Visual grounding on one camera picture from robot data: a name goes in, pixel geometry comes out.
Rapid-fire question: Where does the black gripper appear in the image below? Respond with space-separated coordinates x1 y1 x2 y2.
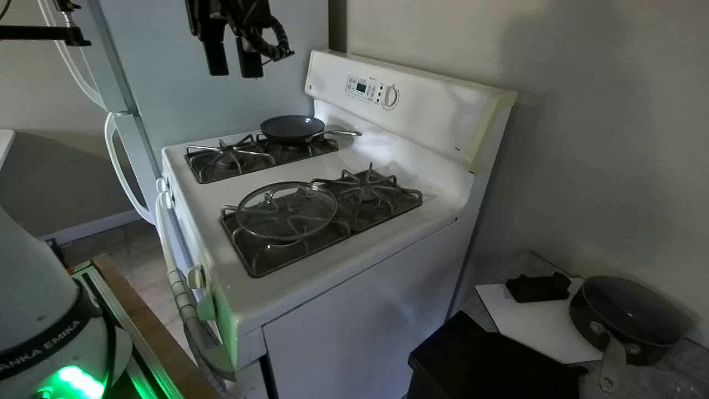
183 0 273 80

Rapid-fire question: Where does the glass lid with metal handle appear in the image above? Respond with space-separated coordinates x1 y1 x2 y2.
232 180 340 247

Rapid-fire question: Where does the grey frying pan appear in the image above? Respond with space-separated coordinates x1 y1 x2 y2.
260 113 364 146

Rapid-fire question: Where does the white refrigerator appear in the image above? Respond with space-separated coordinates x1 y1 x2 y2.
35 0 333 229

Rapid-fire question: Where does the black burner grate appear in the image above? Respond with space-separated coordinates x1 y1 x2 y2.
219 163 426 283
183 131 340 187

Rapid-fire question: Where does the wooden board edge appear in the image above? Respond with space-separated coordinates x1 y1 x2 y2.
91 253 224 399

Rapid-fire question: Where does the white gas stove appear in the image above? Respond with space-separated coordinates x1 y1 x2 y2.
153 50 519 399

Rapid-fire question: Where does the small black flat object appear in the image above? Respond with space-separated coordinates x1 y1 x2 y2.
504 272 573 307

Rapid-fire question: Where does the black bin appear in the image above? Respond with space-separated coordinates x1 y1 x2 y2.
406 309 589 399

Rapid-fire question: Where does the white flat board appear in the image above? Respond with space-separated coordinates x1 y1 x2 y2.
475 276 606 369

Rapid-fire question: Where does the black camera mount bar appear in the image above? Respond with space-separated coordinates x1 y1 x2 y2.
0 0 93 50

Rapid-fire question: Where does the white oven door handle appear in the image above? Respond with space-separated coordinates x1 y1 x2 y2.
153 175 240 385

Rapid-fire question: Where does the dark saucepan with metal handle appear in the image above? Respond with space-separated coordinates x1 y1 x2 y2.
566 276 695 395

